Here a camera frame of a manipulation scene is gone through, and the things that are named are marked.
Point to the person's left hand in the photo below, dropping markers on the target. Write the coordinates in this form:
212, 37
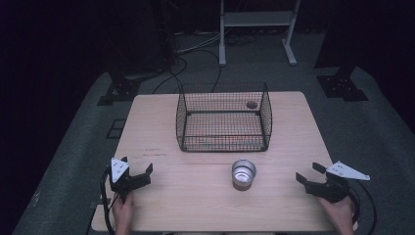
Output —
123, 212

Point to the small round dark object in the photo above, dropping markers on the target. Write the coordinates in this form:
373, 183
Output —
252, 104

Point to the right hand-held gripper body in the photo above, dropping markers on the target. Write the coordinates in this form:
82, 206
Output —
331, 191

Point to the person's right hand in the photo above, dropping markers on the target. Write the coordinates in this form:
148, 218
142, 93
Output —
339, 215

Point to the white metal desk frame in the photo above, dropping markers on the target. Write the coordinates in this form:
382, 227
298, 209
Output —
257, 18

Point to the metal cup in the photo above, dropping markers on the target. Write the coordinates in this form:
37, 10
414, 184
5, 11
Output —
243, 174

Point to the black stand base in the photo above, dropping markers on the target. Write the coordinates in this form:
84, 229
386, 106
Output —
120, 89
342, 86

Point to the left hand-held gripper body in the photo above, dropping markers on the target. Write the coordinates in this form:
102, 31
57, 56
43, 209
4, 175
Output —
122, 182

